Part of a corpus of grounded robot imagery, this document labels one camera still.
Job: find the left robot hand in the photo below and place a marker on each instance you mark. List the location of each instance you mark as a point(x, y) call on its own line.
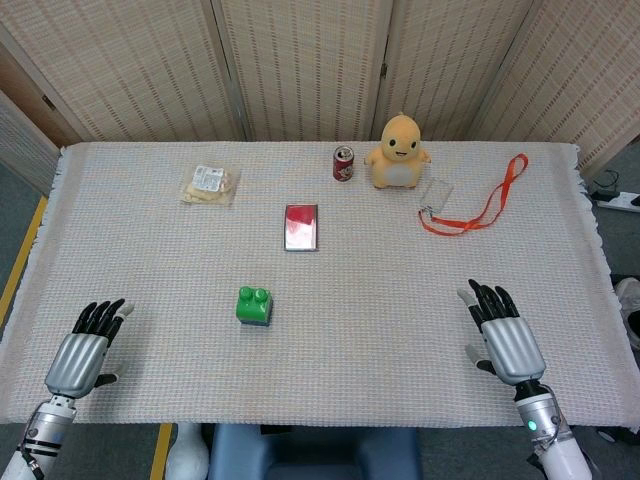
point(75, 362)

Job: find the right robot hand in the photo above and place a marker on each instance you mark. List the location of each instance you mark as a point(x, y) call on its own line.
point(510, 350)

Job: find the green toy brick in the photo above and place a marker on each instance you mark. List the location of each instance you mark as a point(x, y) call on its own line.
point(252, 305)

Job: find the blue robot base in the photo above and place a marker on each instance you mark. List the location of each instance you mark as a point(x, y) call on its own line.
point(315, 452)

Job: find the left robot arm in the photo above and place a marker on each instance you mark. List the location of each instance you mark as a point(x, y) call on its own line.
point(42, 430)

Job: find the white shoe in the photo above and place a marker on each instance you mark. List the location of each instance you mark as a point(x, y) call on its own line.
point(629, 300)

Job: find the white robot body part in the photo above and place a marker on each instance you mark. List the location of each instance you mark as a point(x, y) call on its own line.
point(186, 455)

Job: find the white woven tablecloth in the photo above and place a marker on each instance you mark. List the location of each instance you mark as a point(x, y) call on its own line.
point(350, 310)

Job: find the clear badge holder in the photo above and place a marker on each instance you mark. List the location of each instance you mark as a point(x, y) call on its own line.
point(436, 196)

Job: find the white power strip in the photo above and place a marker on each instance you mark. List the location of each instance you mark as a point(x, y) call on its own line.
point(620, 201)

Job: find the yellow plush toy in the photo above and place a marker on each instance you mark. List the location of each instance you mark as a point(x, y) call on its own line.
point(397, 160)

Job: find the clear snack bag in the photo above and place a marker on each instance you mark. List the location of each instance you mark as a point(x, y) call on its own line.
point(210, 185)

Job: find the red flat tin case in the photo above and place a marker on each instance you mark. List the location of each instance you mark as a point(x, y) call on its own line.
point(301, 227)

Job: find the red soda can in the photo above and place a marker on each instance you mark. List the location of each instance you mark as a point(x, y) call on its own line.
point(344, 165)

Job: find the woven folding screen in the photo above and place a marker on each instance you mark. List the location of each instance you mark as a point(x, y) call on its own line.
point(310, 70)

